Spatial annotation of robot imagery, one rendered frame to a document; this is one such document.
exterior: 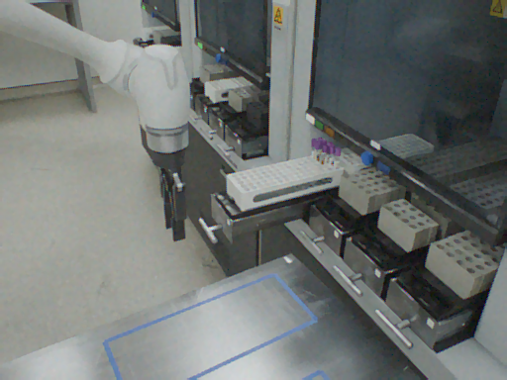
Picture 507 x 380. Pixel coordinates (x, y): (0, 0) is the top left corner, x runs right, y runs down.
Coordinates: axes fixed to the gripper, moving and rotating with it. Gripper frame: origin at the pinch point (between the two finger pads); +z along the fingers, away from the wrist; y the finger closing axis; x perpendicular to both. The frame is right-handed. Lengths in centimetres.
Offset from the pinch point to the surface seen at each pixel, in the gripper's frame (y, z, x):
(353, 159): -1, -7, -51
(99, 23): 350, 22, -44
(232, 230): -6.7, 1.4, -12.2
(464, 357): -56, 6, -38
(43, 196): 169, 79, 30
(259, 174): 2.0, -6.9, -23.8
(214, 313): -33.5, -2.1, 3.2
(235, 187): -0.9, -6.6, -15.6
